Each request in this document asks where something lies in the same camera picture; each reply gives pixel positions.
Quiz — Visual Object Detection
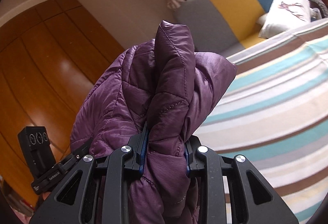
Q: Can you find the purple quilted down jacket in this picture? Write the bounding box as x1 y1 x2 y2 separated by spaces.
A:
70 21 237 223

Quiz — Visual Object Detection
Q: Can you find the wooden wardrobe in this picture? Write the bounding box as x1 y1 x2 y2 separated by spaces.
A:
1 0 123 207

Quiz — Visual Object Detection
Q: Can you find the striped bed quilt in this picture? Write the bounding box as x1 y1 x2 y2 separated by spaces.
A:
195 19 327 223

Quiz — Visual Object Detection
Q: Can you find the grey yellow blue sofa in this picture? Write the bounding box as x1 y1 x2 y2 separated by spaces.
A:
174 0 273 57

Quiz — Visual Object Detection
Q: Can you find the white printed cushion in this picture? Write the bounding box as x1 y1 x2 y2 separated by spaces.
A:
259 0 311 39

